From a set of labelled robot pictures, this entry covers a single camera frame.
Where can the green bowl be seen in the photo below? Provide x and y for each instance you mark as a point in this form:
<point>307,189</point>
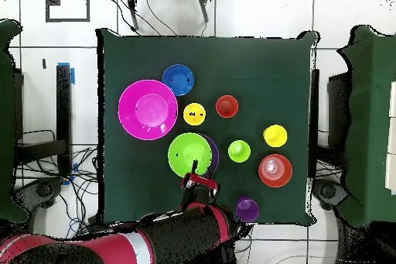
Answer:
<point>185,149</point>

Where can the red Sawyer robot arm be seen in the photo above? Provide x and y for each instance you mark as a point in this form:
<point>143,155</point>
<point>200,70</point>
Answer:
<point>185,233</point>

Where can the purple bowl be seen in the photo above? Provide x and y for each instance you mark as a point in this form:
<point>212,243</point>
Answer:
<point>215,155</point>

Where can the green cup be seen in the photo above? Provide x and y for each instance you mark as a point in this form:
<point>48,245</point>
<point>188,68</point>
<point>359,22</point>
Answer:
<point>239,151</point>

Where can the yellow ribbed cup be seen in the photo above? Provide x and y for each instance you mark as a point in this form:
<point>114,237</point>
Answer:
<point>194,118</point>

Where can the purple cup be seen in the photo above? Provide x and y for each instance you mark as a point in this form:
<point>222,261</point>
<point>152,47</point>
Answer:
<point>247,211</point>

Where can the orange cup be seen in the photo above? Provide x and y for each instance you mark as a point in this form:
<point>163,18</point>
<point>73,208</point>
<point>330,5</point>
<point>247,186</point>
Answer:
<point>226,106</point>

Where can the orange bowl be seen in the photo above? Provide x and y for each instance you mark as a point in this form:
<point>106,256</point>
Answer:
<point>283,171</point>

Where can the tall yellow cup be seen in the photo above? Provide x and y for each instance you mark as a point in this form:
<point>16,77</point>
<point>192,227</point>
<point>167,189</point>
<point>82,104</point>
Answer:
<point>275,135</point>

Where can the pink bowl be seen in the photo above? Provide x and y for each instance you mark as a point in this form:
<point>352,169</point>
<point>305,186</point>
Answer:
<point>147,109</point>

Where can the blue bowl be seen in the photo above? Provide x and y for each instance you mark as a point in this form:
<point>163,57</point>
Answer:
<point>178,79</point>

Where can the dark green tablecloth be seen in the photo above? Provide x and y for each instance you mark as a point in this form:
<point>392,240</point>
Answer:
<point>263,69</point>

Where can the black metal stand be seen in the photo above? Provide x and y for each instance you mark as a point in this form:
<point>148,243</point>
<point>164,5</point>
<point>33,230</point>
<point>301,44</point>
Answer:
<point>64,106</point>

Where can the blue tape strip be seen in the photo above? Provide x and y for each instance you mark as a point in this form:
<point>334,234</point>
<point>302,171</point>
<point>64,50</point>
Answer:
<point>73,76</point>

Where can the neighbouring green-clothed table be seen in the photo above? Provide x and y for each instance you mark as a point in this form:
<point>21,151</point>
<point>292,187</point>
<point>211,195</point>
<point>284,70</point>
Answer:
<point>368,121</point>
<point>6,121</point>

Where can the grey robot pedestal leg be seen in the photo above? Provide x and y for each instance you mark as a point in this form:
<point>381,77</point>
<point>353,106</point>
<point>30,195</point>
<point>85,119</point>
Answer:
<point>43,189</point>
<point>328,191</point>

